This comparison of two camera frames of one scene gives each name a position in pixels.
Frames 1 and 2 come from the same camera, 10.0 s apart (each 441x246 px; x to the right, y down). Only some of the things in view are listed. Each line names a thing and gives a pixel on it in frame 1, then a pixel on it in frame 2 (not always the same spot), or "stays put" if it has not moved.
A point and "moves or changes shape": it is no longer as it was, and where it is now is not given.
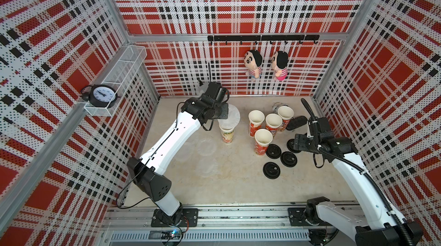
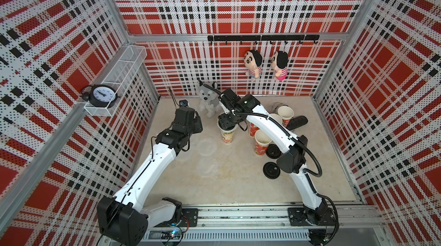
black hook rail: (262, 38) stays put
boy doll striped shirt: (252, 60) stays put
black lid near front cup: (273, 151) stays put
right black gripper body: (305, 143) → (229, 119)
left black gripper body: (221, 111) → (196, 127)
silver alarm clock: (276, 105) stays put
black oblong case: (296, 122) stays put
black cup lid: (290, 145) moves or changes shape
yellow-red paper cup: (227, 135) stays put
